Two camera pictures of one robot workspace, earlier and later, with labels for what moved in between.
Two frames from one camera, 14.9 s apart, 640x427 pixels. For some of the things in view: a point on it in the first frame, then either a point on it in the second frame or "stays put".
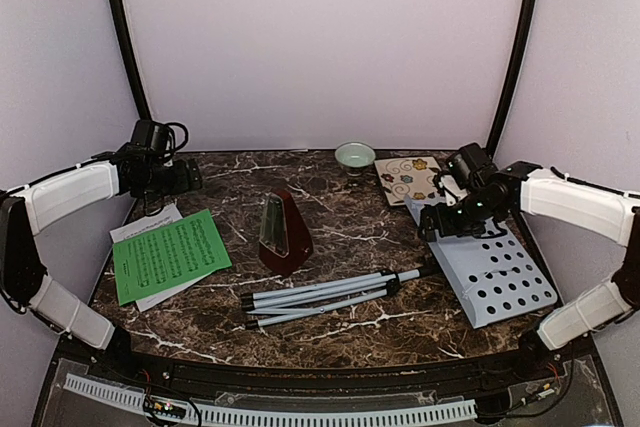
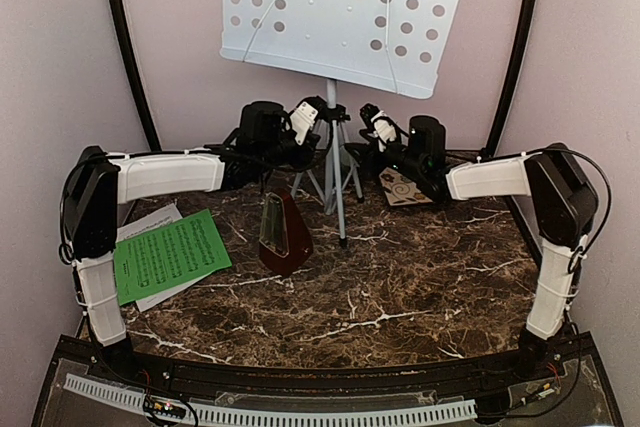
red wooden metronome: [285, 241] stays put
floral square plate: [411, 176] stays put
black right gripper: [446, 228] → [370, 159]
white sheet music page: [157, 218] stays put
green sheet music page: [168, 258] stays put
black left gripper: [183, 184] → [300, 161]
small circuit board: [164, 407] stays put
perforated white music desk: [492, 277] → [386, 18]
